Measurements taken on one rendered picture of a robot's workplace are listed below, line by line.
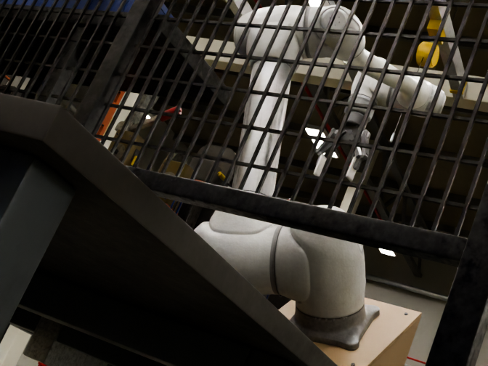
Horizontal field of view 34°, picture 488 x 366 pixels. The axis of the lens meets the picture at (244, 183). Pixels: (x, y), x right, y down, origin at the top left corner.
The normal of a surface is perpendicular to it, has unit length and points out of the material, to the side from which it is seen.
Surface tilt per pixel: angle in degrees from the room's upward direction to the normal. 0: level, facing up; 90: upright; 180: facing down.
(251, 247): 91
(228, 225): 86
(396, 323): 46
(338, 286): 120
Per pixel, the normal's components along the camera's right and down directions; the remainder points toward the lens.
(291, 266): -0.36, 0.24
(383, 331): -0.07, -0.94
